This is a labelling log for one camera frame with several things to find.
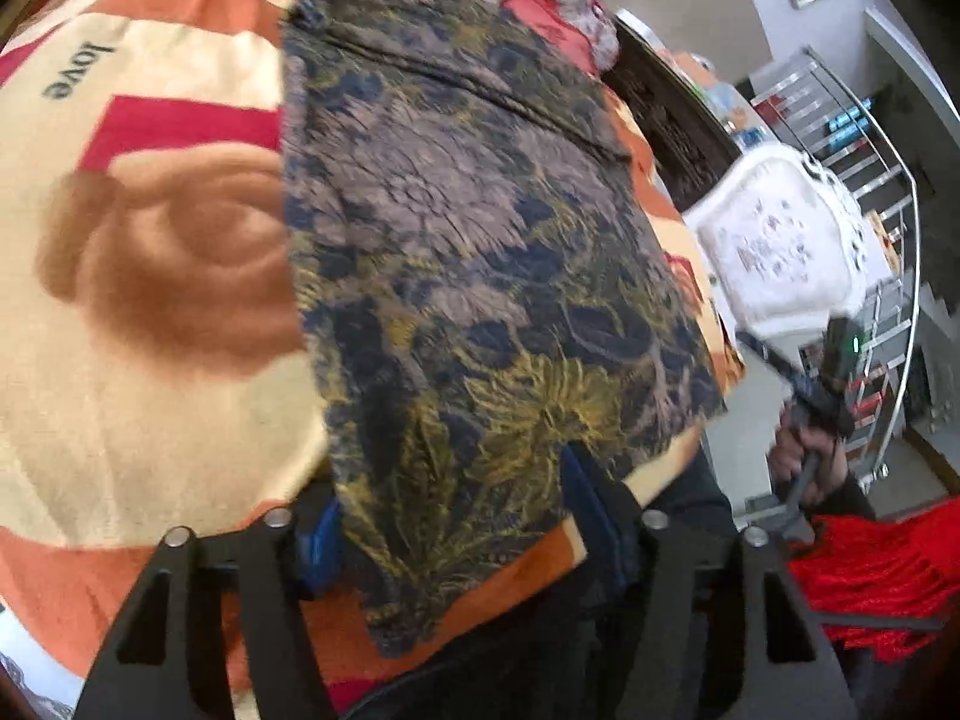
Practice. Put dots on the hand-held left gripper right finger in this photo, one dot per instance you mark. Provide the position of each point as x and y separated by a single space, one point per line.
600 532

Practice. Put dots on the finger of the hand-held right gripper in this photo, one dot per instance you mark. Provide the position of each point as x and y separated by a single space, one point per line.
772 360

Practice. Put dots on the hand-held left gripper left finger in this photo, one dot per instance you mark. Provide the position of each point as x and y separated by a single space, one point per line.
322 544

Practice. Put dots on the dark floral patterned shirt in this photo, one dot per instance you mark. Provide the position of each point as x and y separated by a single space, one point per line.
465 240

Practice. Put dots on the person's right hand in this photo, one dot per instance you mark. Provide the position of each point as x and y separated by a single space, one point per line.
789 450

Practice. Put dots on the white ornate chair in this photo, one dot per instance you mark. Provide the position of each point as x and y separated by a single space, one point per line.
780 255

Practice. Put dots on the dark pants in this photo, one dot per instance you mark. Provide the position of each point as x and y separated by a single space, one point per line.
525 652

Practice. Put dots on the red knit sweater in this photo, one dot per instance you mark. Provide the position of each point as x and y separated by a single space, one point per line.
877 585

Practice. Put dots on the dark carved wooden cabinet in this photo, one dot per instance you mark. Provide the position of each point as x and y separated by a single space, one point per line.
667 120

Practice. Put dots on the orange red printed blanket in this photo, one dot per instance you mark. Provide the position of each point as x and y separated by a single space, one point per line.
150 240

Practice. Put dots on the white flat box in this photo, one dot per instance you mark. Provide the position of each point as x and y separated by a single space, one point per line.
637 24

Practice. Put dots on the red heart-shaped pillow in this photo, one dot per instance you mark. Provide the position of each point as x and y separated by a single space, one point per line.
551 22

